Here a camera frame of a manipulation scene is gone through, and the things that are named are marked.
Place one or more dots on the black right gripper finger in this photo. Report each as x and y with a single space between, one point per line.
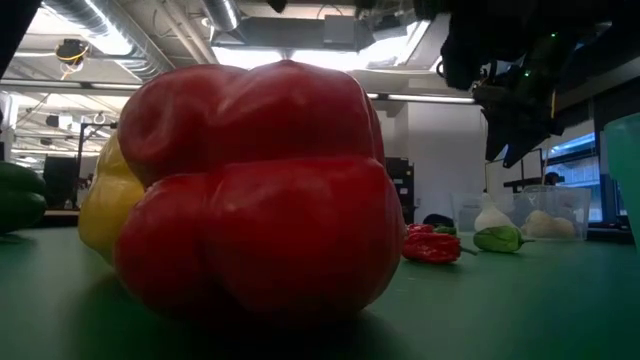
497 145
525 147

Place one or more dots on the white garlic bulb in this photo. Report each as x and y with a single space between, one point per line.
565 229
537 224
492 217

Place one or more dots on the small red pepper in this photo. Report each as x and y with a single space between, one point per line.
420 228
432 248

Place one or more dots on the green bell pepper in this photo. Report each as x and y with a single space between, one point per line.
20 200

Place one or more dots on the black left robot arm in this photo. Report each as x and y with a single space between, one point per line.
12 20

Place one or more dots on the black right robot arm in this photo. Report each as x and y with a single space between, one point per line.
470 40

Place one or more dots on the black framed whiteboard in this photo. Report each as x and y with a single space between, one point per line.
525 172

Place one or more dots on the person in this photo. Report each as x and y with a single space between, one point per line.
552 178

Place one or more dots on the clear plastic container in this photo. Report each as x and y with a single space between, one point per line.
582 205

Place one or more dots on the long ceiling light strip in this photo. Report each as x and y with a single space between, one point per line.
430 98

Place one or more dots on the black rounded table fixture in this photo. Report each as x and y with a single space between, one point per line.
438 220

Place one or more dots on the black cabinet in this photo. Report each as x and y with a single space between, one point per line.
402 180

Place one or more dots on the teal translucent plastic basket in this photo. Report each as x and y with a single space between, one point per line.
625 165

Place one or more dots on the red bell pepper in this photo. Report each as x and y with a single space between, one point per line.
260 225

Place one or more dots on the yellow bell pepper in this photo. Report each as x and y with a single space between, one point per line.
107 210

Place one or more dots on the black monitor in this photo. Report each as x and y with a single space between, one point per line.
60 180

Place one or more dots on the silver ventilation duct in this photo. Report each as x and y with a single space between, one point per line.
222 12

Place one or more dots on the silver spiral ceiling duct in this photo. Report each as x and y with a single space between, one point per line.
120 30

